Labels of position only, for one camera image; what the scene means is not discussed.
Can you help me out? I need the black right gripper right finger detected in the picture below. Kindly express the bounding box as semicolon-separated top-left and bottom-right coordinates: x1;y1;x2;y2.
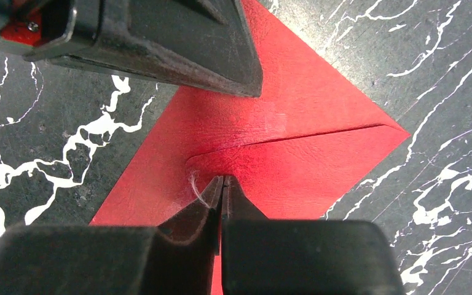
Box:
221;176;404;294

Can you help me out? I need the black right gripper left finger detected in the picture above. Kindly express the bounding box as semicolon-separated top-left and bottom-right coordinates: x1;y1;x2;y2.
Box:
0;176;224;294

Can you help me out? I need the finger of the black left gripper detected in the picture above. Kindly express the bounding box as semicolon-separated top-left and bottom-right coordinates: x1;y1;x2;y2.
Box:
0;1;263;97

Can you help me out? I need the red paper envelope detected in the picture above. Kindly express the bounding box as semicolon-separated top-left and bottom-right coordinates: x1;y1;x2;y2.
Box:
91;1;409;294

